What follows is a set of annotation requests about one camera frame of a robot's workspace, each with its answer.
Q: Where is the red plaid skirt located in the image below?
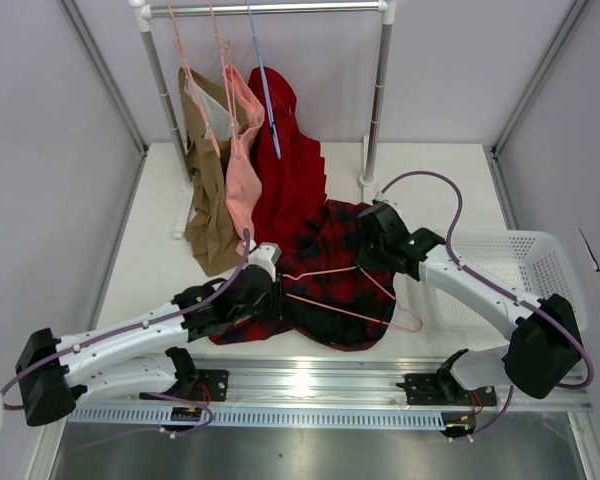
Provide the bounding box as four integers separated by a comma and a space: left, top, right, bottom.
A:
211, 200, 395, 351

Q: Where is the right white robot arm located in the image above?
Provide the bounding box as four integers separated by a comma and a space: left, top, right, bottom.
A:
358, 202, 584, 404

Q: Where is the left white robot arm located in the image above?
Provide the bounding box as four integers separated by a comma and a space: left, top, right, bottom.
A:
15, 265, 283, 427

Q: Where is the blue hanger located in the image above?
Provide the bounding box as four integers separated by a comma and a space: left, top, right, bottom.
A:
245, 0, 281, 160

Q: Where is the tan hanging garment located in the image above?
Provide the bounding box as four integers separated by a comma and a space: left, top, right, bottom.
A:
178, 69, 240, 276

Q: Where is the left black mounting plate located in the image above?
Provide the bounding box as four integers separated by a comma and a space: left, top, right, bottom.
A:
138, 368, 229, 403

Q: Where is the black mounting plate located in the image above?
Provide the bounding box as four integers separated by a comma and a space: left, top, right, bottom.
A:
138, 368, 229, 403
395, 373, 498, 407

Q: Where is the pink hanging garment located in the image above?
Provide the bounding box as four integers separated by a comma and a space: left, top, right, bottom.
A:
225, 64, 265, 255

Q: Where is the red hanging garment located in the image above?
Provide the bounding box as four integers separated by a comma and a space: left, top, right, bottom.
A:
248, 67, 327, 252

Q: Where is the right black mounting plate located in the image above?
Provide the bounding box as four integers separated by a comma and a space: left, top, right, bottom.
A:
395, 373, 498, 407

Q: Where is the white plastic basket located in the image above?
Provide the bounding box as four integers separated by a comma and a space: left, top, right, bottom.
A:
425, 230, 589, 332

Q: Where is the metal clothes rack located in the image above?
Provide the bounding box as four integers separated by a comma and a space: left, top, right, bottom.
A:
128, 0, 397, 239

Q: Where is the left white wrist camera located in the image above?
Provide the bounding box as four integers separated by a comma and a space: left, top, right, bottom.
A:
248, 242, 282, 280

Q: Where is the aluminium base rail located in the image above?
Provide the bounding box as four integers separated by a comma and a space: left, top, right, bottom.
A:
79, 355, 594, 412

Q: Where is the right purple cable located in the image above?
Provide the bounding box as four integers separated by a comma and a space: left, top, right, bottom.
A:
379, 170, 596, 439

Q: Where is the slotted white cable duct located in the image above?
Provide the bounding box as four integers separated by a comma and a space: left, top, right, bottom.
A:
69, 403, 445, 431

